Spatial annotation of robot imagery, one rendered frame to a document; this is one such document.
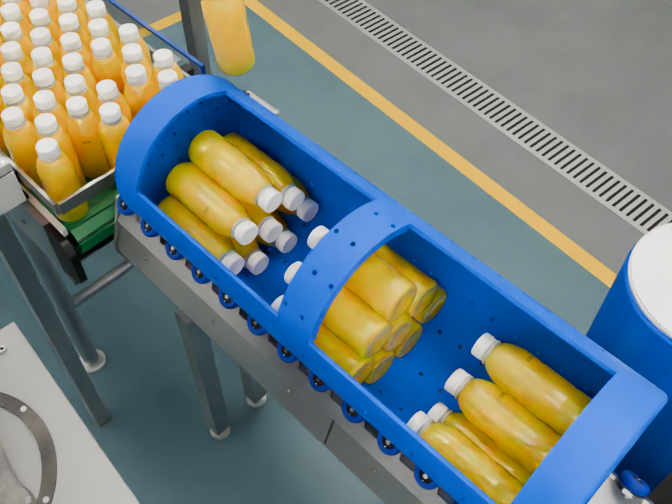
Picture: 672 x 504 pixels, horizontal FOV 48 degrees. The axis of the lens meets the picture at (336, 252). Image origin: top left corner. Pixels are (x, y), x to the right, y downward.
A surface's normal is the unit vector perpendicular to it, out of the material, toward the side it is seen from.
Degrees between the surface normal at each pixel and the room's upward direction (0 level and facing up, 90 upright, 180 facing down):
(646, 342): 90
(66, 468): 5
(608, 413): 1
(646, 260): 0
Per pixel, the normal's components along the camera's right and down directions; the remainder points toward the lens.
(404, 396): 0.16, -0.72
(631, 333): -0.91, 0.33
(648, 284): 0.01, -0.61
